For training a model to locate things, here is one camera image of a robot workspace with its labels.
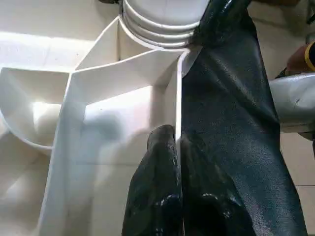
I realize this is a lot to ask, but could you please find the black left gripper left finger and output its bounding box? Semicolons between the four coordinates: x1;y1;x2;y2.
121;124;184;236

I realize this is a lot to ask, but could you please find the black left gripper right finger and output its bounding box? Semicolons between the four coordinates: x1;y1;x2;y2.
178;130;256;236

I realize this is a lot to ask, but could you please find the black work mat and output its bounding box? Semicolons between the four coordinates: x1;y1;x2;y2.
178;0;310;236

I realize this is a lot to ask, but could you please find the white plastic table top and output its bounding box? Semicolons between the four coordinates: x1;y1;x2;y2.
0;0;203;236

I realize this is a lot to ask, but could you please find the white plastic table leg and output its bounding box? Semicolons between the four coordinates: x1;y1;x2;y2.
120;0;213;50

